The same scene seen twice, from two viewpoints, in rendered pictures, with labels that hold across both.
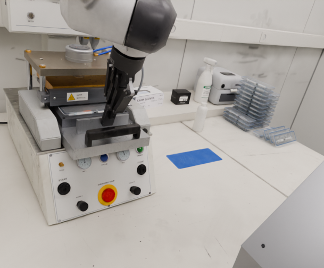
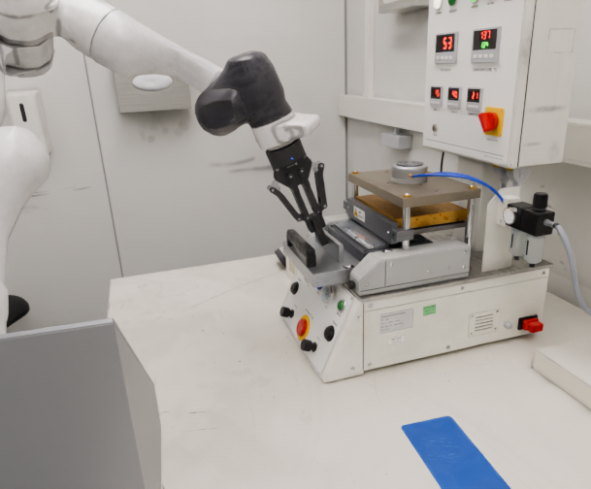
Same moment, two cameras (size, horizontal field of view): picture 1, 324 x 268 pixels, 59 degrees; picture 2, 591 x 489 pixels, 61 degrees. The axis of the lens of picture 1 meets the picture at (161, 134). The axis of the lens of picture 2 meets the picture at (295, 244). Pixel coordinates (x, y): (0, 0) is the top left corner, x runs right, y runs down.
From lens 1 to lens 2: 132 cm
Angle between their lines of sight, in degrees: 100
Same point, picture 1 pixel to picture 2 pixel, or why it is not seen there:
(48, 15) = (447, 128)
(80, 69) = (366, 183)
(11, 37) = (543, 171)
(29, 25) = (434, 140)
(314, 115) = not seen: outside the picture
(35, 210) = not seen: hidden behind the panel
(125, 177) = (318, 325)
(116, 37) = not seen: hidden behind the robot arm
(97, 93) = (370, 217)
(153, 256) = (215, 368)
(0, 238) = (272, 295)
